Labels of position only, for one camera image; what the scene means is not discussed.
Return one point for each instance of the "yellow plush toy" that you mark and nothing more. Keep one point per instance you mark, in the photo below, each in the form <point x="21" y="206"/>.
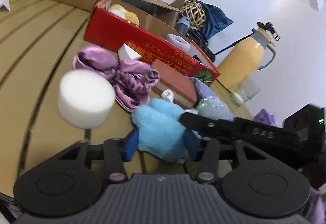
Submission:
<point x="124" y="13"/>

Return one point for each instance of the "dark grey cloth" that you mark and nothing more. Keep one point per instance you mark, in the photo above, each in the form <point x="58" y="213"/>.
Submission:
<point x="137" y="3"/>

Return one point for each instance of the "blue plush toy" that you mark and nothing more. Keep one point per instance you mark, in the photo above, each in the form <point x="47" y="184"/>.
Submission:
<point x="160" y="127"/>

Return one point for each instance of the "glass candle jar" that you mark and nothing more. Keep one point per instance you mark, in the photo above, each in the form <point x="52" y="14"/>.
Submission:
<point x="245" y="91"/>

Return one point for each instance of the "black bag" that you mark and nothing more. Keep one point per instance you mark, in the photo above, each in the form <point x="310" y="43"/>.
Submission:
<point x="201" y="40"/>

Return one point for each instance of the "lavender fabric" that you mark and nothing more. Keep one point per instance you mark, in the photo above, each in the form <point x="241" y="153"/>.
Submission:
<point x="317" y="203"/>

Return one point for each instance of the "white wedge sponge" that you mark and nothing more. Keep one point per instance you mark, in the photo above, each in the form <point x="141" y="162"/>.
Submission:
<point x="128" y="52"/>

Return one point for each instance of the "small white plush toy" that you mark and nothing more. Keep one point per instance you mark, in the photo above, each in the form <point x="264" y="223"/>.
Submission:
<point x="168" y="96"/>

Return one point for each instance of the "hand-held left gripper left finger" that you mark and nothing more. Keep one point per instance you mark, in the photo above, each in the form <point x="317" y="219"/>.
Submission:
<point x="130" y="146"/>

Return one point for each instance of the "wicker ball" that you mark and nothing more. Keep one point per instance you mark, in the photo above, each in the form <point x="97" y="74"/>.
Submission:
<point x="193" y="13"/>

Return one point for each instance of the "yellow thermos jug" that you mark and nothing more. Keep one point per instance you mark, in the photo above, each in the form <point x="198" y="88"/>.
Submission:
<point x="244" y="60"/>

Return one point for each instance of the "purple satin cloth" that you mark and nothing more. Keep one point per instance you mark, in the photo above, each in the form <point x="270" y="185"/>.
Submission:
<point x="124" y="76"/>

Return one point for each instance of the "dark blue cloth bag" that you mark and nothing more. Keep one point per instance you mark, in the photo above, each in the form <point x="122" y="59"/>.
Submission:
<point x="216" y="22"/>

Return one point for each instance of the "lavender knit towel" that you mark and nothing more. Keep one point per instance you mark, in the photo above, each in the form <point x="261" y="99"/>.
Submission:
<point x="202" y="88"/>

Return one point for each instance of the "open brown cardboard box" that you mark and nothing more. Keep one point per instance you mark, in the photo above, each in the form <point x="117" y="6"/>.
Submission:
<point x="165" y="12"/>

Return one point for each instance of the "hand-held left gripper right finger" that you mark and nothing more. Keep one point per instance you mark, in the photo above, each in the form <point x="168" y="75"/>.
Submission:
<point x="193" y="146"/>

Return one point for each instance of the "blue water bottle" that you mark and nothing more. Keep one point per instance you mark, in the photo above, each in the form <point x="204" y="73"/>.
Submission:
<point x="182" y="25"/>

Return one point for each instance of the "red cardboard box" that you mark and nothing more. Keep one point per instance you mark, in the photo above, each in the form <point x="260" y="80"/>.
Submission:
<point x="114" y="32"/>

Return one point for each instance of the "pale iridescent soft toy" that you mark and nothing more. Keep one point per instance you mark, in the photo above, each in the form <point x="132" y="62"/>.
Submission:
<point x="214" y="108"/>

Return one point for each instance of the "purple tissue pack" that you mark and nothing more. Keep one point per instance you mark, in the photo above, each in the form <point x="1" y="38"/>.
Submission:
<point x="264" y="117"/>

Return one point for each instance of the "lavender terry headband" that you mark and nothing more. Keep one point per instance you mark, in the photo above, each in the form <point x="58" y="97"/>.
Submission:
<point x="179" y="42"/>

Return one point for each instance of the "red sponge block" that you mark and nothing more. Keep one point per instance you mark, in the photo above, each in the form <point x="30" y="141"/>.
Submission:
<point x="175" y="81"/>

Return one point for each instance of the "white foam cylinder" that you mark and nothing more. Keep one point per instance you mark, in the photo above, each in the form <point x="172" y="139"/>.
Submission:
<point x="85" y="99"/>

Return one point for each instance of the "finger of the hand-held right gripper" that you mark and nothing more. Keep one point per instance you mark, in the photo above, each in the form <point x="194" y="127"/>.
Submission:
<point x="203" y="123"/>

